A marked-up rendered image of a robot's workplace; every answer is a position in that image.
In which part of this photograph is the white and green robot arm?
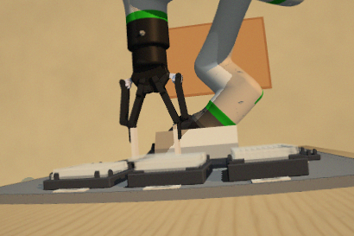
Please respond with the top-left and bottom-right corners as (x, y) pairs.
(123, 0), (263, 128)

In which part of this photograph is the beige button panel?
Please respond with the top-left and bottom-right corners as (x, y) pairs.
(149, 125), (239, 159)

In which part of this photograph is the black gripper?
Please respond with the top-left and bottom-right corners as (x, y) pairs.
(119, 48), (189, 156)

